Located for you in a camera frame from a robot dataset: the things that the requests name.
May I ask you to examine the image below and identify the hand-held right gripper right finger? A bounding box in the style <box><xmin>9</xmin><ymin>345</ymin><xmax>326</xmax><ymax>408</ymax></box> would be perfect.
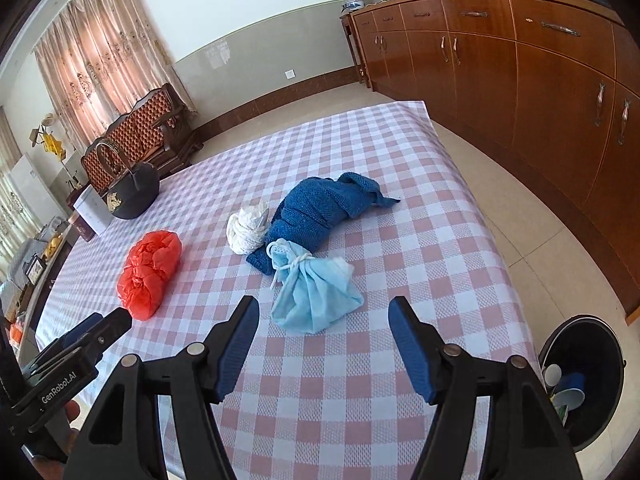
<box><xmin>389</xmin><ymin>296</ymin><xmax>583</xmax><ymax>480</ymax></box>

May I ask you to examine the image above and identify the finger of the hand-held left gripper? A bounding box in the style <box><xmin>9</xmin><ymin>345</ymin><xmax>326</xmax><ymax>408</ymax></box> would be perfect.
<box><xmin>47</xmin><ymin>307</ymin><xmax>133</xmax><ymax>361</ymax></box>

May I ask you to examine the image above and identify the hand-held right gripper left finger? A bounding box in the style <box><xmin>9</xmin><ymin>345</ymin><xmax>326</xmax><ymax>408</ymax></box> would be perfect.
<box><xmin>62</xmin><ymin>296</ymin><xmax>260</xmax><ymax>480</ymax></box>

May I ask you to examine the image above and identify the orange plastic bag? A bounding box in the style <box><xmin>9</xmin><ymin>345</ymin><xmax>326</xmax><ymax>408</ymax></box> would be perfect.
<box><xmin>116</xmin><ymin>230</ymin><xmax>182</xmax><ymax>321</ymax></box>

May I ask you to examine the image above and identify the blue face mask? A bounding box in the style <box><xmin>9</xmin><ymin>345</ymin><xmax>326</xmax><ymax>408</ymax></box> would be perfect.
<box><xmin>265</xmin><ymin>239</ymin><xmax>365</xmax><ymax>333</ymax></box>

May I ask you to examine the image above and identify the white tissue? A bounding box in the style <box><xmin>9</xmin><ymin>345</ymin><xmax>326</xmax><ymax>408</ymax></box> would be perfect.
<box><xmin>226</xmin><ymin>199</ymin><xmax>271</xmax><ymax>256</ymax></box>

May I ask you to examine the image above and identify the blue knitted cloth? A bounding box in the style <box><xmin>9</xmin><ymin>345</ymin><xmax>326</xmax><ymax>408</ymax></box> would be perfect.
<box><xmin>246</xmin><ymin>171</ymin><xmax>401</xmax><ymax>277</ymax></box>

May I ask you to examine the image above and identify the green white milk carton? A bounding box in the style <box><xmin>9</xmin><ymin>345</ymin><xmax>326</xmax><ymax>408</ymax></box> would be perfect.
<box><xmin>550</xmin><ymin>392</ymin><xmax>570</xmax><ymax>426</ymax></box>

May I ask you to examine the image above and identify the black trash bin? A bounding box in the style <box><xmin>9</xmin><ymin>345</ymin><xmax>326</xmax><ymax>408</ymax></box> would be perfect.
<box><xmin>537</xmin><ymin>314</ymin><xmax>627</xmax><ymax>451</ymax></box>

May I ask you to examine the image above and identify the person's left hand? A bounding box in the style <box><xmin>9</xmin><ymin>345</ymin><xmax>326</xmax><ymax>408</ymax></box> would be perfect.
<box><xmin>29</xmin><ymin>401</ymin><xmax>82</xmax><ymax>480</ymax></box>

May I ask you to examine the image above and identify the maroon round tin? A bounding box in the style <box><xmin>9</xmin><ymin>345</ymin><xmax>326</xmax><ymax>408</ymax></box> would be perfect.
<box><xmin>67</xmin><ymin>212</ymin><xmax>96</xmax><ymax>243</ymax></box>

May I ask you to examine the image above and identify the white tea tin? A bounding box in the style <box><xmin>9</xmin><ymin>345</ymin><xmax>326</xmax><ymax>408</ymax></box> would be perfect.
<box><xmin>74</xmin><ymin>185</ymin><xmax>113</xmax><ymax>236</ymax></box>

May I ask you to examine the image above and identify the black cast iron teapot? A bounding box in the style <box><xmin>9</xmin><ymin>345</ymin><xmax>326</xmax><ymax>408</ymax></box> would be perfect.
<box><xmin>95</xmin><ymin>139</ymin><xmax>161</xmax><ymax>220</ymax></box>

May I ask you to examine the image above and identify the yellow hanging decoration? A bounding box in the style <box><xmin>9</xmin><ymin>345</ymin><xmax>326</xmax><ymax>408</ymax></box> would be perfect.
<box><xmin>30</xmin><ymin>115</ymin><xmax>68</xmax><ymax>161</ymax></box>

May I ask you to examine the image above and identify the wooden cushioned sofa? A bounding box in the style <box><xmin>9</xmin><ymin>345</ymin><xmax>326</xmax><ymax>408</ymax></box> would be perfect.
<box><xmin>80</xmin><ymin>82</ymin><xmax>206</xmax><ymax>191</ymax></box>

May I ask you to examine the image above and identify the pink patterned curtain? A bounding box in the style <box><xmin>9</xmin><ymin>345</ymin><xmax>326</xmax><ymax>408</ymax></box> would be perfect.
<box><xmin>32</xmin><ymin>0</ymin><xmax>198</xmax><ymax>136</ymax></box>

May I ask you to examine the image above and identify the brown wooden sideboard cabinet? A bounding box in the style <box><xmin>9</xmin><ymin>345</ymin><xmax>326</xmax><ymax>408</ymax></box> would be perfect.
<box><xmin>350</xmin><ymin>0</ymin><xmax>640</xmax><ymax>311</ymax></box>

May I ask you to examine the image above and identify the photo frame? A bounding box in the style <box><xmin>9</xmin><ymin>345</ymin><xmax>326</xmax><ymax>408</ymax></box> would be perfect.
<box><xmin>24</xmin><ymin>255</ymin><xmax>47</xmax><ymax>283</ymax></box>

